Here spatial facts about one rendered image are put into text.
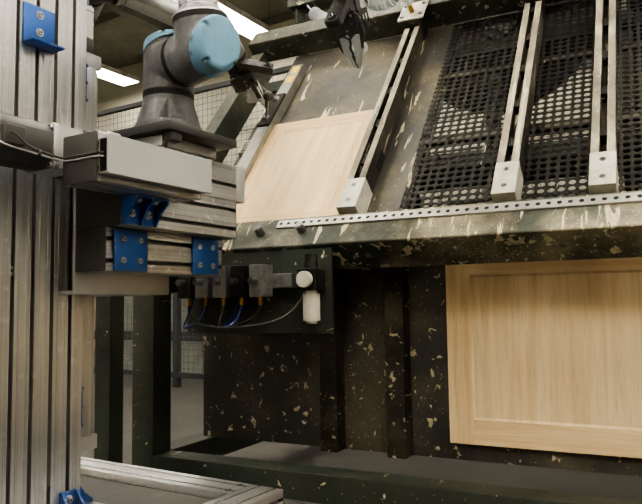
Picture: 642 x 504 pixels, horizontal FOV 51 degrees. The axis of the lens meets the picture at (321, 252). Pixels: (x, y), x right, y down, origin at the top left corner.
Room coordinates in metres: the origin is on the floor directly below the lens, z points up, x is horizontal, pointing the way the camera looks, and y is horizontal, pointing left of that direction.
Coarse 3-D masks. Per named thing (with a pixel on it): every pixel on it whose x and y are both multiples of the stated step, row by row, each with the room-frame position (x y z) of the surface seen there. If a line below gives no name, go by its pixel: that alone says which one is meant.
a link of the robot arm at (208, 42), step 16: (192, 0) 1.35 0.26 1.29; (208, 0) 1.36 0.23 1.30; (176, 16) 1.36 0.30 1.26; (192, 16) 1.34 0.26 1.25; (208, 16) 1.33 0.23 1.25; (224, 16) 1.38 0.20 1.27; (176, 32) 1.37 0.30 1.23; (192, 32) 1.33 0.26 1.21; (208, 32) 1.33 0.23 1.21; (224, 32) 1.36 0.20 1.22; (176, 48) 1.37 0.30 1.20; (192, 48) 1.34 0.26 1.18; (208, 48) 1.34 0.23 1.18; (224, 48) 1.37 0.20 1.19; (176, 64) 1.39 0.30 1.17; (192, 64) 1.36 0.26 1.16; (208, 64) 1.35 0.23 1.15; (224, 64) 1.37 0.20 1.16; (192, 80) 1.42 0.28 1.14
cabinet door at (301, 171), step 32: (288, 128) 2.40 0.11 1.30; (320, 128) 2.33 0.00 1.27; (352, 128) 2.25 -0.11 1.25; (256, 160) 2.34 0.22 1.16; (288, 160) 2.26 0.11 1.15; (320, 160) 2.19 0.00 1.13; (352, 160) 2.12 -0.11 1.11; (256, 192) 2.21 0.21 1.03; (288, 192) 2.14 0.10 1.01; (320, 192) 2.07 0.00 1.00
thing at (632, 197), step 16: (640, 192) 1.54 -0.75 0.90; (432, 208) 1.77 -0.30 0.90; (448, 208) 1.75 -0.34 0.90; (464, 208) 1.73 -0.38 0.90; (480, 208) 1.70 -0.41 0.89; (496, 208) 1.68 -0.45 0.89; (512, 208) 1.66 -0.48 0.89; (528, 208) 1.64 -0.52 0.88; (544, 208) 1.63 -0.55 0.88; (288, 224) 1.96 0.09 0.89; (304, 224) 1.93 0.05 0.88; (320, 224) 1.90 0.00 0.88; (336, 224) 1.89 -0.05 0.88
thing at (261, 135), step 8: (296, 72) 2.63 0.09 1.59; (304, 72) 2.67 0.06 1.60; (296, 80) 2.61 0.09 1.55; (280, 88) 2.59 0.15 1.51; (288, 88) 2.56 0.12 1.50; (296, 88) 2.61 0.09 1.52; (288, 96) 2.55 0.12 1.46; (288, 104) 2.55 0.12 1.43; (280, 112) 2.50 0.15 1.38; (272, 120) 2.44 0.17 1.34; (280, 120) 2.50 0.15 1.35; (264, 128) 2.42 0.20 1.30; (272, 128) 2.44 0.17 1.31; (256, 136) 2.41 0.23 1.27; (264, 136) 2.39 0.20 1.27; (256, 144) 2.37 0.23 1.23; (248, 152) 2.35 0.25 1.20; (256, 152) 2.34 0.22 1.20; (240, 160) 2.33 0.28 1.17; (248, 160) 2.31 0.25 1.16; (248, 168) 2.30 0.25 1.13
